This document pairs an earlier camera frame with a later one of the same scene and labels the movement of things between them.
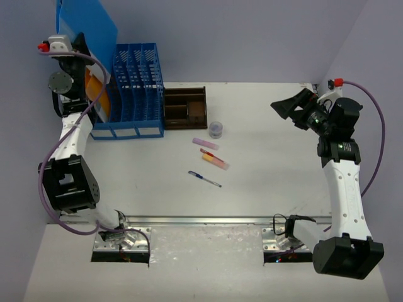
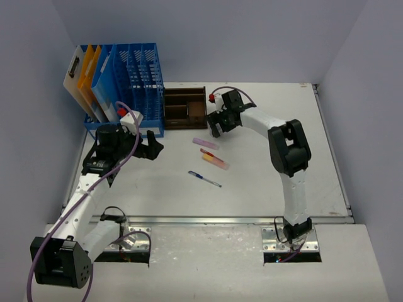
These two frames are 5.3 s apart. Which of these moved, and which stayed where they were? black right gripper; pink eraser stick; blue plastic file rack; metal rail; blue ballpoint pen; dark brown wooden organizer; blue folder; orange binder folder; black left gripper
Moved: blue folder; black right gripper; black left gripper
Stayed: blue ballpoint pen; pink eraser stick; metal rail; orange binder folder; blue plastic file rack; dark brown wooden organizer
